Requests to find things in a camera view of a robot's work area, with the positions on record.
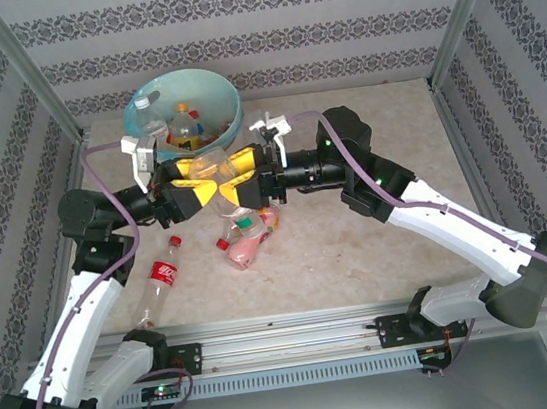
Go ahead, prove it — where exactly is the right circuit board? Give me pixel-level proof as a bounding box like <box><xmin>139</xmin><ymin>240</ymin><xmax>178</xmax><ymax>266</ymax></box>
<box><xmin>417</xmin><ymin>343</ymin><xmax>454</xmax><ymax>364</ymax></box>

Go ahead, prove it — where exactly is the slotted grey cable duct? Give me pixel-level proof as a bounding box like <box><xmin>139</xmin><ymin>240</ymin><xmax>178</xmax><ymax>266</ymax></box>
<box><xmin>113</xmin><ymin>348</ymin><xmax>427</xmax><ymax>409</ymax></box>

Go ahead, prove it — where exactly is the black right mount plate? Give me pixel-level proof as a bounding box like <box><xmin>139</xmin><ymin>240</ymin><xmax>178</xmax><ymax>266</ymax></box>
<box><xmin>374</xmin><ymin>303</ymin><xmax>470</xmax><ymax>352</ymax></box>

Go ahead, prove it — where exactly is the cola bottle red label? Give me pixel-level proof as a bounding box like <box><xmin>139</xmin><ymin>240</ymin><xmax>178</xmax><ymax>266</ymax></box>
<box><xmin>124</xmin><ymin>234</ymin><xmax>194</xmax><ymax>332</ymax></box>

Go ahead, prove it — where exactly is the black mount plate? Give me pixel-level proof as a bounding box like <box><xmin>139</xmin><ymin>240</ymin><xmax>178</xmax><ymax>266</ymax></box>
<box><xmin>163</xmin><ymin>341</ymin><xmax>207</xmax><ymax>380</ymax></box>
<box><xmin>374</xmin><ymin>303</ymin><xmax>470</xmax><ymax>352</ymax></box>

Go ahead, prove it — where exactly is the teal plastic bucket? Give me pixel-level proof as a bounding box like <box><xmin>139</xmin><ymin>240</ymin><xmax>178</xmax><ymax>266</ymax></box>
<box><xmin>117</xmin><ymin>62</ymin><xmax>250</xmax><ymax>167</ymax></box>

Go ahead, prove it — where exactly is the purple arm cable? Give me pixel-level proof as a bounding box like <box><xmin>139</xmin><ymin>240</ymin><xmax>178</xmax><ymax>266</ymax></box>
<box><xmin>285</xmin><ymin>79</ymin><xmax>547</xmax><ymax>396</ymax></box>
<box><xmin>0</xmin><ymin>136</ymin><xmax>197</xmax><ymax>409</ymax></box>

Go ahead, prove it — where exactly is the clear bottle green white label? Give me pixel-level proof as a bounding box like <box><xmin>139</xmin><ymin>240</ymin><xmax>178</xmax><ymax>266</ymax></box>
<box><xmin>189</xmin><ymin>141</ymin><xmax>270</xmax><ymax>246</ymax></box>

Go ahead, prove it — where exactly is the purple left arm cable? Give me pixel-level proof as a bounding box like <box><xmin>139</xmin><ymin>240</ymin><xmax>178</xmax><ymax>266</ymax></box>
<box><xmin>0</xmin><ymin>136</ymin><xmax>197</xmax><ymax>409</ymax></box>

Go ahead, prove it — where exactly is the circuit board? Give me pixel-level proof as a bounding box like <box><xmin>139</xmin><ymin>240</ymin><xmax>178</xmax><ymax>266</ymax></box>
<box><xmin>417</xmin><ymin>343</ymin><xmax>454</xmax><ymax>364</ymax></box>
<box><xmin>140</xmin><ymin>381</ymin><xmax>183</xmax><ymax>403</ymax></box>

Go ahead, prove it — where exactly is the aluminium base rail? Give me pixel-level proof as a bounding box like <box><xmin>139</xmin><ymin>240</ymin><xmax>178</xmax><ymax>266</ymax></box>
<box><xmin>19</xmin><ymin>277</ymin><xmax>547</xmax><ymax>399</ymax></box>

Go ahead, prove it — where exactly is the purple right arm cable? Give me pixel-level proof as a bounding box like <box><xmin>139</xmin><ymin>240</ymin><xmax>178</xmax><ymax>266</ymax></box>
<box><xmin>285</xmin><ymin>79</ymin><xmax>547</xmax><ymax>396</ymax></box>

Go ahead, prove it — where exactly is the pink drink bottle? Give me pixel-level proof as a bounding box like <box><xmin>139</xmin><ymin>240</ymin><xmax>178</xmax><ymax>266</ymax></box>
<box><xmin>221</xmin><ymin>202</ymin><xmax>289</xmax><ymax>274</ymax></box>

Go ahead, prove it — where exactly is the aluminium frame post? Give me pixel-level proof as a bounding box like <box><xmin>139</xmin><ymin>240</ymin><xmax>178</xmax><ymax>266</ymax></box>
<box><xmin>0</xmin><ymin>0</ymin><xmax>91</xmax><ymax>154</ymax></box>
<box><xmin>419</xmin><ymin>0</ymin><xmax>524</xmax><ymax>90</ymax></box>

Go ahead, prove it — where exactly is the aluminium side rail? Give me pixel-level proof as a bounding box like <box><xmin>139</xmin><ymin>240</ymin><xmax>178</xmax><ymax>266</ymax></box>
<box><xmin>10</xmin><ymin>130</ymin><xmax>120</xmax><ymax>360</ymax></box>
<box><xmin>430</xmin><ymin>75</ymin><xmax>536</xmax><ymax>300</ymax></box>

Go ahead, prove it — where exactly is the left circuit board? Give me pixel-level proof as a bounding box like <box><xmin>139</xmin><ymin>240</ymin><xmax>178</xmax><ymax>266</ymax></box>
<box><xmin>140</xmin><ymin>381</ymin><xmax>183</xmax><ymax>403</ymax></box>

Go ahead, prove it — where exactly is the black left mount plate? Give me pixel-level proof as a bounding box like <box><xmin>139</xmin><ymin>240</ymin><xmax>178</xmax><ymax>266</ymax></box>
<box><xmin>163</xmin><ymin>341</ymin><xmax>207</xmax><ymax>380</ymax></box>

